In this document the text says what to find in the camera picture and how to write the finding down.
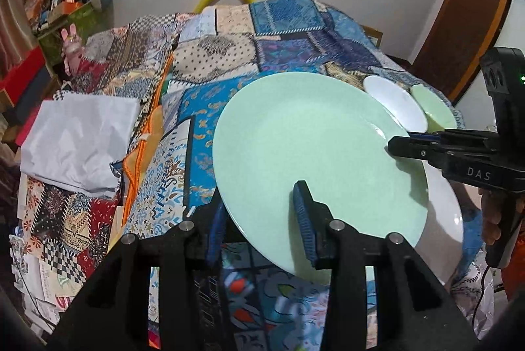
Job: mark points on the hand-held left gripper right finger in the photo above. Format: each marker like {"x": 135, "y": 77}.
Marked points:
{"x": 302, "y": 219}

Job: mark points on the dark blue box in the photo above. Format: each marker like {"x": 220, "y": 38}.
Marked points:
{"x": 35, "y": 90}

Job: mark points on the white folded cloth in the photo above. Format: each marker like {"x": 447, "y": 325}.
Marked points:
{"x": 69, "y": 142}

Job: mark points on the wooden door frame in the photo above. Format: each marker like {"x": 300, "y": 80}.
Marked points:
{"x": 463, "y": 14}

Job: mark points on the pink bunny toy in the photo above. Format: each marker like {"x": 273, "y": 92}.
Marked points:
{"x": 73, "y": 45}

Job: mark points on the person's right hand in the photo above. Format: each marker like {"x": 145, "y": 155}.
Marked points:
{"x": 491, "y": 219}

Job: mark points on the striped brown curtain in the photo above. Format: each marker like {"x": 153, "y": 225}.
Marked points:
{"x": 10, "y": 31}

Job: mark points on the green plate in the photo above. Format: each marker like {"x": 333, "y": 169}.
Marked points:
{"x": 307, "y": 137}

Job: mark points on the patchwork printed blanket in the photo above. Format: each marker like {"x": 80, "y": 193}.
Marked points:
{"x": 229, "y": 60}

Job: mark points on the green patterned box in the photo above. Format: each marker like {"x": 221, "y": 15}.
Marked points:
{"x": 82, "y": 21}

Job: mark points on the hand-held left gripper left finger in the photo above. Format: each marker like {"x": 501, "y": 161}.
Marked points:
{"x": 215, "y": 236}

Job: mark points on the green bowl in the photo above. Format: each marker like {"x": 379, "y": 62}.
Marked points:
{"x": 437, "y": 111}

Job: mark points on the white plate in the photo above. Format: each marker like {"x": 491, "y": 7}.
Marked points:
{"x": 445, "y": 219}

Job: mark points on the white bowl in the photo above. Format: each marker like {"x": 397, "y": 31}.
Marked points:
{"x": 393, "y": 101}

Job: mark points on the person's orange garment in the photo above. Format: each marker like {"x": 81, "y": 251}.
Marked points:
{"x": 516, "y": 260}

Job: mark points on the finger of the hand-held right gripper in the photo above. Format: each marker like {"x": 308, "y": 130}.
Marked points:
{"x": 422, "y": 135}
{"x": 410, "y": 149}

